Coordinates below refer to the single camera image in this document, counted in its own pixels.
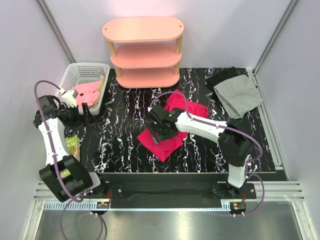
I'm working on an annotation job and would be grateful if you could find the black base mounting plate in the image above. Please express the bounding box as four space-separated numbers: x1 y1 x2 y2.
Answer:
79 172 258 210

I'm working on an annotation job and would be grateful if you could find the pink three-tier shelf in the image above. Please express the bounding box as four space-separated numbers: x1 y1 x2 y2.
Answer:
102 16 184 89

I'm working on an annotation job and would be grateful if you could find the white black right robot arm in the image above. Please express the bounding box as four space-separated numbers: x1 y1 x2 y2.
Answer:
147 104 253 199

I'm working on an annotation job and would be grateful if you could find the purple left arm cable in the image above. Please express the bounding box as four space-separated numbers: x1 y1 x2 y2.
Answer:
33 80 108 240

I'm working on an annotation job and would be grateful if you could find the red t-shirt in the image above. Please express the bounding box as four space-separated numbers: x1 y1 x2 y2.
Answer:
137 93 209 162

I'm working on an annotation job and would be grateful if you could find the grey folded t-shirt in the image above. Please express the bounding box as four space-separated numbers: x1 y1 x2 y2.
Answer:
213 74 263 119

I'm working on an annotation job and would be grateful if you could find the aluminium frame rail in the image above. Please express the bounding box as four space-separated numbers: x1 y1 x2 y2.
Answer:
33 181 304 215

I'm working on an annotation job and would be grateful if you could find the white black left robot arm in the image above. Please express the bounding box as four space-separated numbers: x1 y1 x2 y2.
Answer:
33 95 108 203

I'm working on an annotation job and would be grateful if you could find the black folded t-shirt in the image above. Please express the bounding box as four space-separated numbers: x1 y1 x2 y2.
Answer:
205 66 248 88

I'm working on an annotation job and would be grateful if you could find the white plastic basket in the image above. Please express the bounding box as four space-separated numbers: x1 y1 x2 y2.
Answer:
59 62 110 116

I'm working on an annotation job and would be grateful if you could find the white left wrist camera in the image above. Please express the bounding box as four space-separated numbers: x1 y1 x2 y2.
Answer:
61 89 78 108

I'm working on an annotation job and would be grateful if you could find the light pink cloth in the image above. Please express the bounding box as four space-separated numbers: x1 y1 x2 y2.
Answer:
72 81 100 108

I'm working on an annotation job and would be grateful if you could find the green treehouse book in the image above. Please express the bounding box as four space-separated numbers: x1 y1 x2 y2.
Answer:
64 136 80 161

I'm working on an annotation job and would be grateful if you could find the beige cloth in basket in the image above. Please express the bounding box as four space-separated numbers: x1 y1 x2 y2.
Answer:
90 75 106 109

